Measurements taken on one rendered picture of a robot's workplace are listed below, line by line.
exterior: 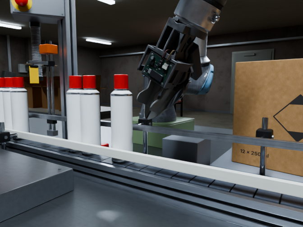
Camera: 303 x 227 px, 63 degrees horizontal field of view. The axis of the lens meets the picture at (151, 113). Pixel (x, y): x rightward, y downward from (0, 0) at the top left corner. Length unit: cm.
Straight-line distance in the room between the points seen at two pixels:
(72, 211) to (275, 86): 52
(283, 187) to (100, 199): 34
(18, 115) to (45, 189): 42
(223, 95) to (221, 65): 107
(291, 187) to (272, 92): 29
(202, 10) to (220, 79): 904
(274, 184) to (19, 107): 76
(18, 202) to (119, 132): 24
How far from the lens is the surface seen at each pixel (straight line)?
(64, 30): 95
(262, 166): 58
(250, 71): 69
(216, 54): 961
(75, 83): 69
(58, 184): 57
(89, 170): 63
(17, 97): 92
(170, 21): 46
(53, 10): 96
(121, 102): 57
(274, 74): 67
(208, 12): 46
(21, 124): 92
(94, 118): 65
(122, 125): 57
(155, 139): 92
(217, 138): 53
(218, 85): 950
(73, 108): 69
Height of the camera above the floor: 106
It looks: 7 degrees down
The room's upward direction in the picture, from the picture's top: straight up
